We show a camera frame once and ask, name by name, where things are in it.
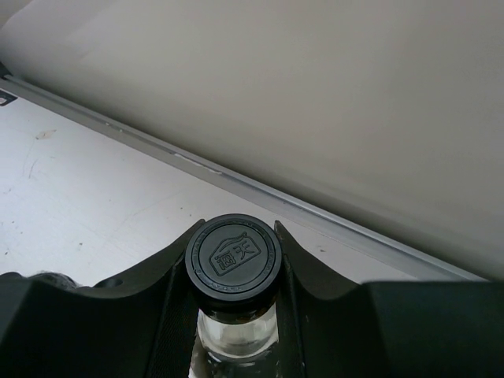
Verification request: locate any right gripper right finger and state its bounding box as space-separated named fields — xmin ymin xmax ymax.
xmin=275 ymin=223 xmax=503 ymax=377

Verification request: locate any tall red label sauce bottle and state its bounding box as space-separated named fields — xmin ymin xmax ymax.
xmin=185 ymin=213 xmax=282 ymax=377

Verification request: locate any aluminium table frame rail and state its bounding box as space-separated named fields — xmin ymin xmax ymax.
xmin=1 ymin=69 xmax=478 ymax=284

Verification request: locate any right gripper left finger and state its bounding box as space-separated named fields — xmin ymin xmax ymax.
xmin=1 ymin=227 xmax=198 ymax=377

